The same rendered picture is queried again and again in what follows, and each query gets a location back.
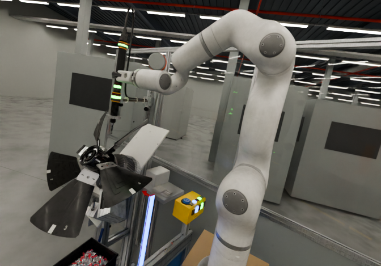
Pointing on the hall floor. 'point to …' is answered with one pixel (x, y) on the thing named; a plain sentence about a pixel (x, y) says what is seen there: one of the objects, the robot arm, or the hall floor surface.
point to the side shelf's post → (151, 229)
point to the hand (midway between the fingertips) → (119, 76)
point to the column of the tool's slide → (151, 108)
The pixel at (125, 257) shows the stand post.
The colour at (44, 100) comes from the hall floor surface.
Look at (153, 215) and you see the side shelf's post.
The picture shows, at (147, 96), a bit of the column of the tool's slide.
